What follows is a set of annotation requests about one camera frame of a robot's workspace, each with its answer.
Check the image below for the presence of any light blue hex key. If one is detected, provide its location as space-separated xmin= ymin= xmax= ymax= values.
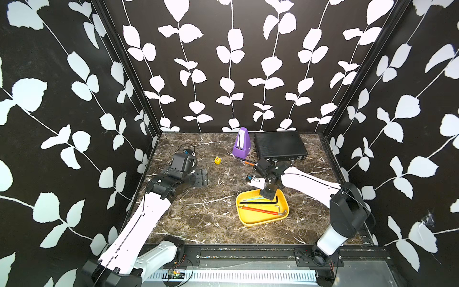
xmin=245 ymin=197 xmax=265 ymax=202

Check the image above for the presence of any large black hex key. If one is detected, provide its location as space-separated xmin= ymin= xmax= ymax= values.
xmin=238 ymin=198 xmax=276 ymax=205

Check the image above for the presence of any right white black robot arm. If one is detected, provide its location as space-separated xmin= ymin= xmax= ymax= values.
xmin=246 ymin=159 xmax=372 ymax=266

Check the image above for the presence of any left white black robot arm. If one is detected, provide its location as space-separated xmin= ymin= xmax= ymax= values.
xmin=81 ymin=169 xmax=208 ymax=287

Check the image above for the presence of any yellow plastic storage tray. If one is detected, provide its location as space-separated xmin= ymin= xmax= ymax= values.
xmin=235 ymin=190 xmax=290 ymax=227

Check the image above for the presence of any black ribbed metal case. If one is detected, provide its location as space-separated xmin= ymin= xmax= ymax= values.
xmin=254 ymin=131 xmax=308 ymax=161

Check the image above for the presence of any purple metronome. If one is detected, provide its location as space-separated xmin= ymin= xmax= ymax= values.
xmin=232 ymin=127 xmax=251 ymax=159

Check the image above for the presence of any white perforated strip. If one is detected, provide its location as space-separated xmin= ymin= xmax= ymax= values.
xmin=146 ymin=269 xmax=317 ymax=284

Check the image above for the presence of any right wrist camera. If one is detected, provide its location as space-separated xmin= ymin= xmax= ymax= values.
xmin=246 ymin=175 xmax=266 ymax=190

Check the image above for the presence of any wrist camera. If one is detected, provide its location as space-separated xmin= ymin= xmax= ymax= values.
xmin=170 ymin=153 xmax=197 ymax=173
xmin=246 ymin=175 xmax=266 ymax=190

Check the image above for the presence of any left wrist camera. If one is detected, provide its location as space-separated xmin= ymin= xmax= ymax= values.
xmin=170 ymin=153 xmax=197 ymax=173

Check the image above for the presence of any black mounting rail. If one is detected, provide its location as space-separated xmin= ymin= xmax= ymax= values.
xmin=178 ymin=244 xmax=391 ymax=269

